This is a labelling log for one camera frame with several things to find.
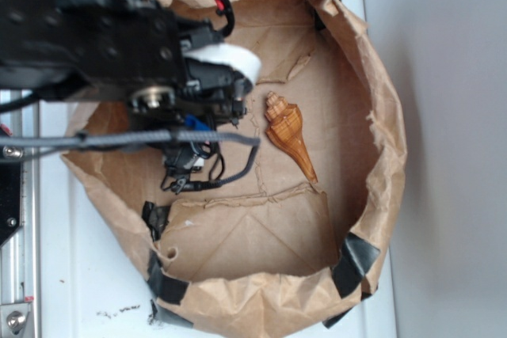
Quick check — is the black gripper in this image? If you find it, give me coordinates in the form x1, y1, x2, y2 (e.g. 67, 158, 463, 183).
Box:
128, 17, 261, 195

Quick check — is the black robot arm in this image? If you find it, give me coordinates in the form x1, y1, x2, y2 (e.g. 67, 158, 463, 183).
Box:
1, 0, 261, 193

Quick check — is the brown conch seashell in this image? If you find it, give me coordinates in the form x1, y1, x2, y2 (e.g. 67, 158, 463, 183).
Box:
265, 91, 318, 184

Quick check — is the brown paper bag tray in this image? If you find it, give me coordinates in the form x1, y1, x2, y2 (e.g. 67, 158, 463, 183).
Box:
63, 0, 407, 337

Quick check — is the black tape bottom left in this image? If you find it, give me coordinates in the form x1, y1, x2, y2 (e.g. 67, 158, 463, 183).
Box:
142, 201, 194, 329

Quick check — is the black tape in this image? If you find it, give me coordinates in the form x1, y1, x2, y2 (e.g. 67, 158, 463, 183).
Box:
142, 201, 194, 329
323, 233, 382, 330

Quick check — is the black tape bottom right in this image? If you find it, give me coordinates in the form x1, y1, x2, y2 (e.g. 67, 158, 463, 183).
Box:
323, 233, 382, 330

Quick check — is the black mounting plate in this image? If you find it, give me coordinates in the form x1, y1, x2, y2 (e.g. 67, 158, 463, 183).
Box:
0, 120, 25, 249

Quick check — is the gray braided cable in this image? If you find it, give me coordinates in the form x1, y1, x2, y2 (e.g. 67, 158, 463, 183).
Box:
0, 128, 262, 192

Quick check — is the aluminium rail frame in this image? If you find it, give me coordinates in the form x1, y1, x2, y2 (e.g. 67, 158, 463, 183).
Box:
0, 90, 43, 338

